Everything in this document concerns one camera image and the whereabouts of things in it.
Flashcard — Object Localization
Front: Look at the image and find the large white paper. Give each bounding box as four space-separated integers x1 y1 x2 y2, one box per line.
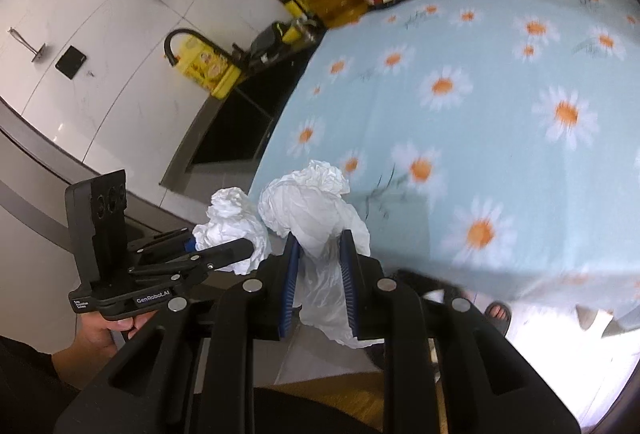
257 159 381 349

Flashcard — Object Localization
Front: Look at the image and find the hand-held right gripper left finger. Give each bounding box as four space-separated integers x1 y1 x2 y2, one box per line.
52 234 302 434

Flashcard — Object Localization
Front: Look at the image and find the person's foot in sandal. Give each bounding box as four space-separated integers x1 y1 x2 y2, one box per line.
482 300 515 337

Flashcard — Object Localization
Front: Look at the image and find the black wall socket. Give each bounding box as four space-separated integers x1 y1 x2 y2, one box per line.
55 45 88 80

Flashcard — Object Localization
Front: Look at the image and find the small white paper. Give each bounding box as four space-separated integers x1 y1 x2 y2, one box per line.
191 186 273 275

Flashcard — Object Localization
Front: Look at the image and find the daisy print tablecloth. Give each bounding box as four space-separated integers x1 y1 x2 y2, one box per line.
247 0 640 330

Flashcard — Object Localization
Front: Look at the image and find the black bag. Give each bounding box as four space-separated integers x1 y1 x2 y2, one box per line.
248 16 323 64

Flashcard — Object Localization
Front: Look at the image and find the black sink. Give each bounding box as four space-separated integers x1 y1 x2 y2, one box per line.
160 41 328 187

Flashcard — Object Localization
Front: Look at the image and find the yellow oil jug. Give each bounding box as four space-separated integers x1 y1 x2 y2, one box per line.
164 28 243 100

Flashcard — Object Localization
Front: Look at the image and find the cardboard box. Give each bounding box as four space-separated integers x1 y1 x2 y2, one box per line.
255 339 448 434

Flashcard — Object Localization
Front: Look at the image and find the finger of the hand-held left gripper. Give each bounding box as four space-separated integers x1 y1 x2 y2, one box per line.
127 238 255 287
127 228 198 265

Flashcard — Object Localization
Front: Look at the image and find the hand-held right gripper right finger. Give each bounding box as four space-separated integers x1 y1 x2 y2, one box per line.
339 230 581 434

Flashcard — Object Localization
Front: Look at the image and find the metal wall spatula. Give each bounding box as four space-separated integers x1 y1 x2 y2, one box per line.
7 28 48 63

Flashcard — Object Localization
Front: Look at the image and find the person's left hand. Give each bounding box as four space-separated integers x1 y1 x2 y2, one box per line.
77 311 156 357

